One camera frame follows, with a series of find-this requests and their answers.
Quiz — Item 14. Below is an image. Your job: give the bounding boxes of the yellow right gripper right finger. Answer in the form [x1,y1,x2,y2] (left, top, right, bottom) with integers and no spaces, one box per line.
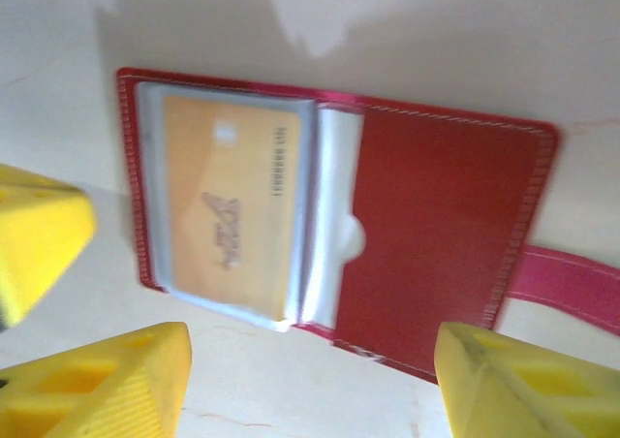
[432,321,620,438]

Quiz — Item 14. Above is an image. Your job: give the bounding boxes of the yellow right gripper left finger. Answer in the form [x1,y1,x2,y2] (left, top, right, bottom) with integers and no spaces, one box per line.
[0,321,193,438]

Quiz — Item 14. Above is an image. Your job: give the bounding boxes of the gold credit card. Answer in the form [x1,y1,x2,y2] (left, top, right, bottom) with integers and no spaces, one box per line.
[162,94,304,324]

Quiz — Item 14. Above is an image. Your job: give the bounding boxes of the red leather card holder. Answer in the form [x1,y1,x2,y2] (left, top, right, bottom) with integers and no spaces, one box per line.
[114,66,620,387]

